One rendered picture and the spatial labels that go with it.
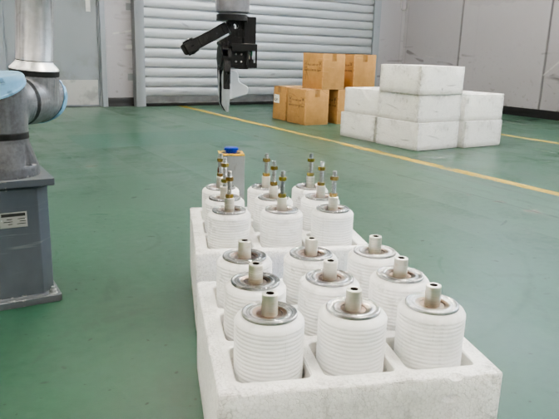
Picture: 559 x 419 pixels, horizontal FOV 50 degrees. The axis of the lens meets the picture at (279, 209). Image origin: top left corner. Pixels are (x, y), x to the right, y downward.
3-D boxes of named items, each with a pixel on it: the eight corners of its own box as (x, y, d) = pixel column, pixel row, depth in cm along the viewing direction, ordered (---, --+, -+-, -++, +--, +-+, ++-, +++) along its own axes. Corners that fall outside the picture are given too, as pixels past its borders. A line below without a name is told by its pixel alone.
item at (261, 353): (237, 455, 81) (239, 332, 76) (228, 414, 90) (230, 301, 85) (307, 448, 83) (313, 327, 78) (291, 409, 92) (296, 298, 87)
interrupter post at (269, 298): (262, 319, 81) (262, 297, 80) (259, 313, 83) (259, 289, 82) (279, 318, 81) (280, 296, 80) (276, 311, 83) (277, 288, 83)
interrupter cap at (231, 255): (225, 267, 100) (225, 263, 100) (220, 252, 107) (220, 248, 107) (269, 264, 101) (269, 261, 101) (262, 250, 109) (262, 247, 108)
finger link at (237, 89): (249, 110, 137) (249, 69, 136) (224, 110, 136) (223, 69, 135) (246, 111, 140) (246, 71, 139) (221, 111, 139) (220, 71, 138)
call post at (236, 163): (219, 261, 176) (219, 155, 168) (216, 253, 183) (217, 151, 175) (243, 260, 177) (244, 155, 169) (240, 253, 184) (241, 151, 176)
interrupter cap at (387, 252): (361, 261, 105) (361, 257, 105) (348, 248, 112) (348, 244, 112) (402, 259, 106) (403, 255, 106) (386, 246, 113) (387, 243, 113)
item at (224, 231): (256, 284, 141) (258, 209, 136) (236, 298, 132) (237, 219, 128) (220, 277, 145) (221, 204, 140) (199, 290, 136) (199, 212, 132)
